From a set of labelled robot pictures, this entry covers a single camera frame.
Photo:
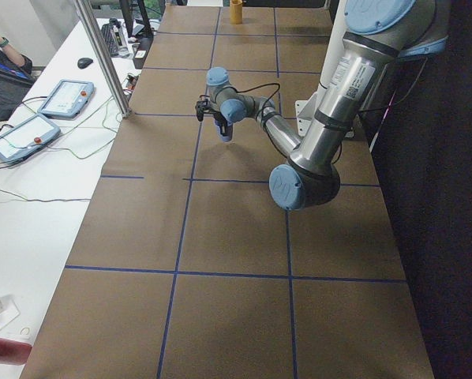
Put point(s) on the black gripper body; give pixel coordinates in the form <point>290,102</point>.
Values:
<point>222,124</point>

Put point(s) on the blue ribbed cup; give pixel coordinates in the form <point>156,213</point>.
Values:
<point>225,131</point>

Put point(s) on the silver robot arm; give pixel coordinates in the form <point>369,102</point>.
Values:
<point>367,36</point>

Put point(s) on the wooden bamboo cup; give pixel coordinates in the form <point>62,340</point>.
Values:
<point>235,9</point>

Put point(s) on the black keyboard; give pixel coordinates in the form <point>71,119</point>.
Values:
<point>112,37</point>

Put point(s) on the black computer mouse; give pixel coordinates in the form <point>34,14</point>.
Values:
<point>84,62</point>

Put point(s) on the far teach pendant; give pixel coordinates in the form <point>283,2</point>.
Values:
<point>67,99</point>

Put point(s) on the teach pendant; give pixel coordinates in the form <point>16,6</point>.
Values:
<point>27,138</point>
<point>67,99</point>

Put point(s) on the near teach pendant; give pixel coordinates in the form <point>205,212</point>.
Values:
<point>27,138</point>

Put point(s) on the seated person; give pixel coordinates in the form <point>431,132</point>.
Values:
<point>15,78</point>

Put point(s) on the red cylinder bottle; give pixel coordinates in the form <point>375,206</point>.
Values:
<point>14,352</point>

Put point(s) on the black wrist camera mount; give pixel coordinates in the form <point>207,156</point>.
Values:
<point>203,106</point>

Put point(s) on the white pedestal column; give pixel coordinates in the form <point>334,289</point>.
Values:
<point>305,109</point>

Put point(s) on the aluminium frame post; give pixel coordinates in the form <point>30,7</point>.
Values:
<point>88,20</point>

